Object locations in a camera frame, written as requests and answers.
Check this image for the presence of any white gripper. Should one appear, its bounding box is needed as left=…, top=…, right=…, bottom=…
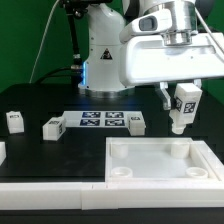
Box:
left=119, top=33, right=224, bottom=110

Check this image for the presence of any white cable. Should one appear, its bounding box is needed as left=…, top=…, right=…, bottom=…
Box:
left=29, top=0, right=62, bottom=84

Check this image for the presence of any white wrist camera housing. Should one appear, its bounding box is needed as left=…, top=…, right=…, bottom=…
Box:
left=119, top=9, right=172, bottom=43

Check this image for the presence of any white sheet with AprilTags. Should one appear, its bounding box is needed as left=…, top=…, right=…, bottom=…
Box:
left=63, top=111, right=144, bottom=128

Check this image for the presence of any white square tabletop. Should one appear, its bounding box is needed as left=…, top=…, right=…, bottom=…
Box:
left=105, top=137, right=224, bottom=182

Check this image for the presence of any black cable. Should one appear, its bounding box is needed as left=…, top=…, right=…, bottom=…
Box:
left=34, top=66, right=83, bottom=85

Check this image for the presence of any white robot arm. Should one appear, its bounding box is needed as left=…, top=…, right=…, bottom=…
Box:
left=78, top=0, right=224, bottom=110

